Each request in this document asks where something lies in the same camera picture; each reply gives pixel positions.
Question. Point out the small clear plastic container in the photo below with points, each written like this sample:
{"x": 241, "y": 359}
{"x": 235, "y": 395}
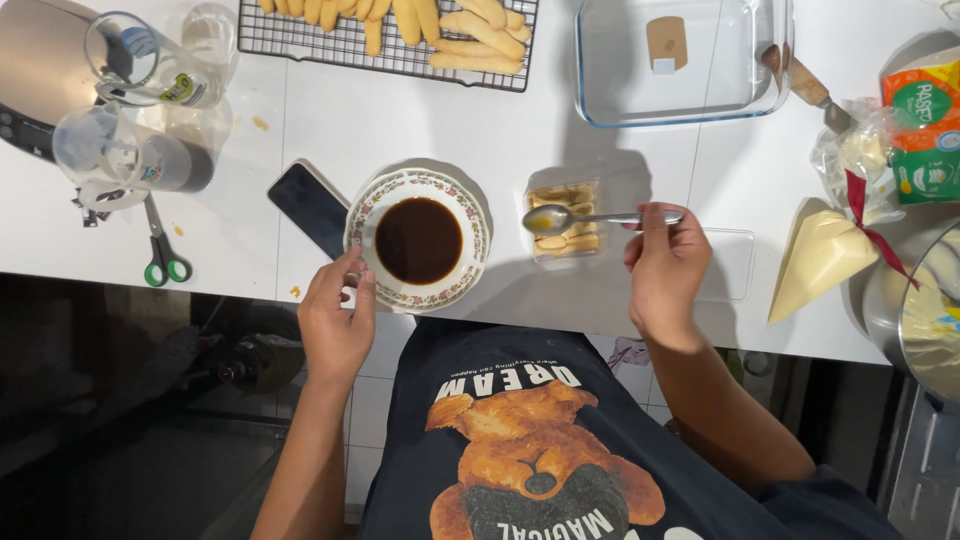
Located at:
{"x": 604, "y": 214}

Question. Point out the dark bottle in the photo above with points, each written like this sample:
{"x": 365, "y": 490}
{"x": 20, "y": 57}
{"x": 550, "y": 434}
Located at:
{"x": 255, "y": 364}

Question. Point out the clear plastic bag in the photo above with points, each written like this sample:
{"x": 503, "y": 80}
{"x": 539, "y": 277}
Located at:
{"x": 847, "y": 154}

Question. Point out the orange and green packet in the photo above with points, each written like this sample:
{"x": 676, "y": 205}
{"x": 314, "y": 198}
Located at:
{"x": 926, "y": 135}

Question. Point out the pile of ladyfinger biscuits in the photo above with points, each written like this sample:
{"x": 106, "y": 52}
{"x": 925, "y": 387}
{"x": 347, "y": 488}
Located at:
{"x": 480, "y": 34}

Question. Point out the soaked ladyfinger pieces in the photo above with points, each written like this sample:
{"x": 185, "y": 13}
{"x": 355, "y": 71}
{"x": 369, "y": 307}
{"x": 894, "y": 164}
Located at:
{"x": 577, "y": 244}

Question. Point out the floral rim ceramic bowl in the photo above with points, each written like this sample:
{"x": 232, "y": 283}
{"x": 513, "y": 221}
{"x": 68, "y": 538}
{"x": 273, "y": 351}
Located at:
{"x": 450, "y": 193}

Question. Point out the dark coffee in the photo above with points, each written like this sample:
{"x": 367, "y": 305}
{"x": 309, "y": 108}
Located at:
{"x": 418, "y": 240}

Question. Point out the metal mixing bowl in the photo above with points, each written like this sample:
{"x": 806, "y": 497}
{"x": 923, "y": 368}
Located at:
{"x": 885, "y": 307}

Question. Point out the pale crumpled cloth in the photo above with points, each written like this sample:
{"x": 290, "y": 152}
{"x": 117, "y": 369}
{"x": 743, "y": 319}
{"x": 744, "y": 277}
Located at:
{"x": 626, "y": 352}

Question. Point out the brown paper tag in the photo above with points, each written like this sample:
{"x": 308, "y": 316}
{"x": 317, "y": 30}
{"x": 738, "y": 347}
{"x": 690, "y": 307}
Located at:
{"x": 666, "y": 41}

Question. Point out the person's left hand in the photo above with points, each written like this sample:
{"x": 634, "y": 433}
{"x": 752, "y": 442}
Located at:
{"x": 334, "y": 330}

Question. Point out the glass baking dish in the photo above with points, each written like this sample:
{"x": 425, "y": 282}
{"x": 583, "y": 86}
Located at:
{"x": 600, "y": 75}

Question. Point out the person's right hand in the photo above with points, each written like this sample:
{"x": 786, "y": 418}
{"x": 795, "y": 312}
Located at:
{"x": 671, "y": 285}

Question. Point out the dark bear print shirt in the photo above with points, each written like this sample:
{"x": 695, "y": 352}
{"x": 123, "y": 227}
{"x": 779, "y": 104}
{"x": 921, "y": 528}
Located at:
{"x": 525, "y": 450}

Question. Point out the cream filled piping bag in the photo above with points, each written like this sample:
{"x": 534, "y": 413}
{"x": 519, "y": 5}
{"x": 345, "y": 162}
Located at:
{"x": 817, "y": 262}

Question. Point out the steel kitchen scale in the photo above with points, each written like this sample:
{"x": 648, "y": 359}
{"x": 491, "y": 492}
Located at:
{"x": 37, "y": 67}

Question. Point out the black smartphone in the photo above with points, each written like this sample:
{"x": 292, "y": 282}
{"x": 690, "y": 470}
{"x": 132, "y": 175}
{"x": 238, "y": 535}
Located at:
{"x": 307, "y": 206}

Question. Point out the glass measuring jug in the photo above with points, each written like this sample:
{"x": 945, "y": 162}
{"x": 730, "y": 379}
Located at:
{"x": 187, "y": 84}
{"x": 112, "y": 150}

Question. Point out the clear plastic lid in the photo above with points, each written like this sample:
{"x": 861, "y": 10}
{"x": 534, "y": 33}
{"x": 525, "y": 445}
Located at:
{"x": 731, "y": 262}

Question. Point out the red ribbon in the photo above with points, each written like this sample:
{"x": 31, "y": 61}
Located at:
{"x": 859, "y": 199}

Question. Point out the grey metal shelf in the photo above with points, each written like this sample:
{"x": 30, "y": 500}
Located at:
{"x": 926, "y": 472}

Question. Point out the metal spoon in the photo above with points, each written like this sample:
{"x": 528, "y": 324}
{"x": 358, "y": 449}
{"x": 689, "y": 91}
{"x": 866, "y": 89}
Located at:
{"x": 555, "y": 219}

